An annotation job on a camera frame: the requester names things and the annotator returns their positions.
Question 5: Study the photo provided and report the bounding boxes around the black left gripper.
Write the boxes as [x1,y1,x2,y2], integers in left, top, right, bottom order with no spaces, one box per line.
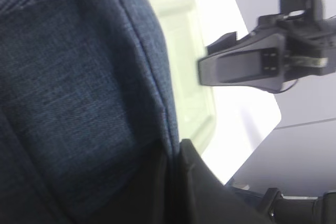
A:
[258,188,335,223]

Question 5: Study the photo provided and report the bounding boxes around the green lidded glass container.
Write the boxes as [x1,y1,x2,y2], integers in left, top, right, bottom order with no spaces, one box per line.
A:
[149,0,216,154]

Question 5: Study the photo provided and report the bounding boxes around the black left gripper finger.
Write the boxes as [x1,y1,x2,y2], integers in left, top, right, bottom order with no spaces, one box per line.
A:
[167,140,271,223]

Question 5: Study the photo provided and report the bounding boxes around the dark blue lunch bag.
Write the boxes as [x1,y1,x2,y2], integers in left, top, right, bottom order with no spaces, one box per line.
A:
[1,0,182,223]

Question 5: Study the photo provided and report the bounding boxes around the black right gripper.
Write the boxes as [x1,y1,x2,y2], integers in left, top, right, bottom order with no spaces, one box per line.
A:
[197,12,335,93]

